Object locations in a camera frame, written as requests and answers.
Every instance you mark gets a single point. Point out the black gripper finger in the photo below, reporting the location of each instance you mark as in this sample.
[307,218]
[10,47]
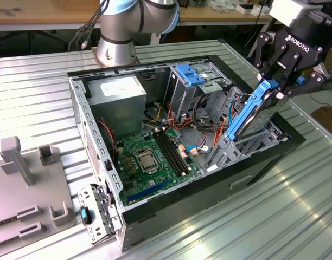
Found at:
[318,78]
[265,54]

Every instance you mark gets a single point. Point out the hard disk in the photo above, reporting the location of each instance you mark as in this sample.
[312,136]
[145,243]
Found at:
[259,119]

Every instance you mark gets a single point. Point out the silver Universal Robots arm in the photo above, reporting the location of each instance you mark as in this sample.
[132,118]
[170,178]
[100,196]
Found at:
[120,27]

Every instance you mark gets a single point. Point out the grey metal disk bay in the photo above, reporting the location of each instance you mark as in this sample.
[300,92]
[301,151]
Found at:
[228,154]

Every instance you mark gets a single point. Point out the brown cardboard box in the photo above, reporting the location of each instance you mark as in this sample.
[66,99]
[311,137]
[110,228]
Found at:
[327,116]

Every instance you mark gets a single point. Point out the small white box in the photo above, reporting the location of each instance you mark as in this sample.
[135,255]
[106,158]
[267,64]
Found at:
[247,9]

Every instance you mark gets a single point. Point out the drive cage with blue latches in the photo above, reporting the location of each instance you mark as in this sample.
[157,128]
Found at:
[187,74]

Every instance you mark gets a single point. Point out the black RAM slots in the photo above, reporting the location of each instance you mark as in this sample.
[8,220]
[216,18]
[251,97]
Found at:
[171,151]

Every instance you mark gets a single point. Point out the grey Dell power supply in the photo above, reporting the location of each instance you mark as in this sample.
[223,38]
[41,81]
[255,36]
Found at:
[120,108]

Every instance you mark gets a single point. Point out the black open PC case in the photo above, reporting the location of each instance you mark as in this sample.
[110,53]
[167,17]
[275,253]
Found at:
[209,200]

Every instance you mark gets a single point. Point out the CPU socket with silver CPU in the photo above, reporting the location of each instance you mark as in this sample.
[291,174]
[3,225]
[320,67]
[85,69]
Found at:
[147,162]

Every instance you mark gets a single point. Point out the green motherboard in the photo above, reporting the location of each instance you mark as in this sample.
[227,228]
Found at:
[144,184]

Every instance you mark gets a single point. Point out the blue expansion slot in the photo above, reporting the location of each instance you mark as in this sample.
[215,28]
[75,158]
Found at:
[148,191]

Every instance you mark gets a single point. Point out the wooden desk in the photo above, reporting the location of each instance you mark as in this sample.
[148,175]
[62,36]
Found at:
[46,15]

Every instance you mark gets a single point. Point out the black clip with blue button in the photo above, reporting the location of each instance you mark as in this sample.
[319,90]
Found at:
[85,215]

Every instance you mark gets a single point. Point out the grey parts rack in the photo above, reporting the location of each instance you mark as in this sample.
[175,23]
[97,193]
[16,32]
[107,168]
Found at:
[33,195]

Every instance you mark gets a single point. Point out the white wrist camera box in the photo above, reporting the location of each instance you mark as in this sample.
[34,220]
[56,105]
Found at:
[288,12]

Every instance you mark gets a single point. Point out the hinged metal slot bracket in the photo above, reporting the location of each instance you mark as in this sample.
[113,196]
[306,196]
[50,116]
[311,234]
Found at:
[98,222]

